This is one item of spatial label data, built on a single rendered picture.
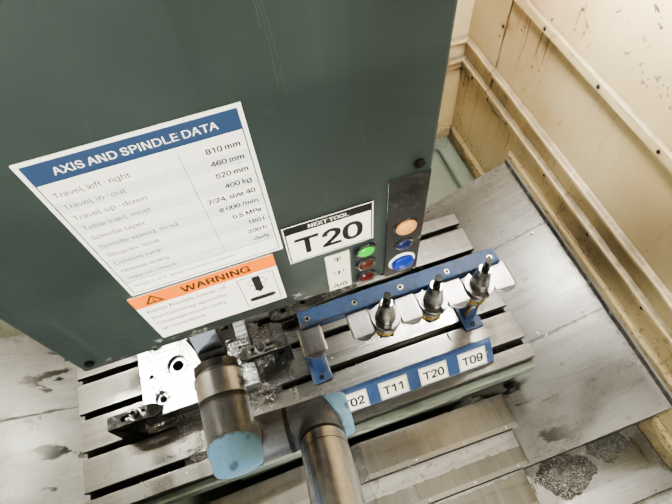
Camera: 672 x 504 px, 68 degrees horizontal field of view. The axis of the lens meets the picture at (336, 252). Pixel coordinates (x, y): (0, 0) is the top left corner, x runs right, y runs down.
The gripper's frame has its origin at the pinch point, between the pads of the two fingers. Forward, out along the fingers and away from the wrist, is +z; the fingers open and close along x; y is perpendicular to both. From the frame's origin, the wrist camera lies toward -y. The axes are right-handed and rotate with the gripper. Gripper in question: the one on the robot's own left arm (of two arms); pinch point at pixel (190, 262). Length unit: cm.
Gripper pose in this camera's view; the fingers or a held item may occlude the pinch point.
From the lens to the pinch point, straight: 90.1
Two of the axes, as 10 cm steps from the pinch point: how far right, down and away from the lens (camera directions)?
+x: 9.4, -3.1, 1.2
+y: 0.5, 4.9, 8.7
